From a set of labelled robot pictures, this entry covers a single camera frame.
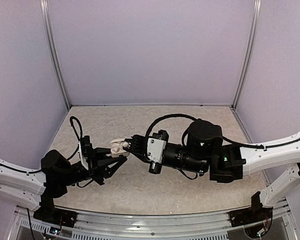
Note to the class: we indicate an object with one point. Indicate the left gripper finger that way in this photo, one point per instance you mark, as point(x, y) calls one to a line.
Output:
point(101, 151)
point(113, 165)

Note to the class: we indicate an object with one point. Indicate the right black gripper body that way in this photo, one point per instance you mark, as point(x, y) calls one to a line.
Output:
point(147, 160)

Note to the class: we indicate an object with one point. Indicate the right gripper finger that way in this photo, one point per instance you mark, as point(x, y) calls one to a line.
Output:
point(131, 149)
point(132, 141)

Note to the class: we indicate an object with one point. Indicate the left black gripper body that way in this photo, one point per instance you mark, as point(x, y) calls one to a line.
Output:
point(94, 172)

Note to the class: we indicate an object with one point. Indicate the white earbud charging case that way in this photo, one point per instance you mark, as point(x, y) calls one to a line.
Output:
point(117, 148)

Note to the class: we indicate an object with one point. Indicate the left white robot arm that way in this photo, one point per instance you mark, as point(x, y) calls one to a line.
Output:
point(36, 190)

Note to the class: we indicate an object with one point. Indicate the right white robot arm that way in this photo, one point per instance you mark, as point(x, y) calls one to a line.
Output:
point(204, 149)

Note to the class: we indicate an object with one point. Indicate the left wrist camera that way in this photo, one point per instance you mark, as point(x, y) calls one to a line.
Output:
point(85, 151)

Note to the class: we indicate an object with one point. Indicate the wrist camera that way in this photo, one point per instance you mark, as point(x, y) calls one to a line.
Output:
point(156, 145)
point(85, 151)

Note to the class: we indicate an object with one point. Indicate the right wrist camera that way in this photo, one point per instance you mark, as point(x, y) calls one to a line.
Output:
point(156, 145)

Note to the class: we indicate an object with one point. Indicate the front aluminium rail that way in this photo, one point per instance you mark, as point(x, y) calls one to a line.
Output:
point(215, 225)

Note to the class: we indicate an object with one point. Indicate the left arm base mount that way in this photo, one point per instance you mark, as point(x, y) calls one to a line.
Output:
point(56, 216)

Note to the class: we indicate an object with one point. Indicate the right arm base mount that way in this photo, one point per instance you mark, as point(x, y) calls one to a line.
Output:
point(246, 216)

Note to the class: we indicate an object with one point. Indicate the left aluminium frame post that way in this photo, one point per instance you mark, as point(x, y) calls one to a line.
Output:
point(44, 5)

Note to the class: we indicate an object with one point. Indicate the aluminium frame post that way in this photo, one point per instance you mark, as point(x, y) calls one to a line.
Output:
point(44, 5)
point(248, 53)

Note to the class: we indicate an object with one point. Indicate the right aluminium frame post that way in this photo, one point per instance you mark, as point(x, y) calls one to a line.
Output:
point(248, 53)

